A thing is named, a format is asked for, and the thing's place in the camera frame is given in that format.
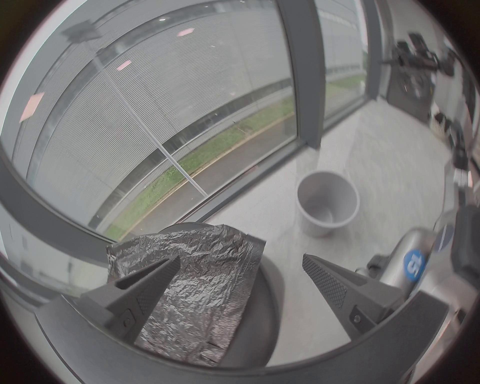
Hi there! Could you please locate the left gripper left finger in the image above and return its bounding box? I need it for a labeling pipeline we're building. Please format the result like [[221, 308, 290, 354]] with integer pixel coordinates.
[[80, 255, 181, 344]]

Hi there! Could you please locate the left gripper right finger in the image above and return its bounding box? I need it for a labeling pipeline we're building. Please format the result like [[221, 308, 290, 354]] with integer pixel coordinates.
[[302, 253, 406, 342]]

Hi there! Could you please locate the black plastic bag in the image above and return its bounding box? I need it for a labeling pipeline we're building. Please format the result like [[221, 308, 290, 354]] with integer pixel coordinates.
[[106, 224, 267, 367]]

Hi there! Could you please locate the white trash bin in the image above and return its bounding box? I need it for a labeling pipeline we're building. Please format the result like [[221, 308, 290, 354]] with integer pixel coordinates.
[[296, 170, 361, 238]]

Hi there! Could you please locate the dark grey round chair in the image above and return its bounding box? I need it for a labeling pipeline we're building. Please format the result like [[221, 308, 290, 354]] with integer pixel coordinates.
[[157, 222, 286, 368]]

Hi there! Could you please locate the window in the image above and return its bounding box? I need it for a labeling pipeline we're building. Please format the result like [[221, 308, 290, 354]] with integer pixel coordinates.
[[0, 0, 393, 271]]

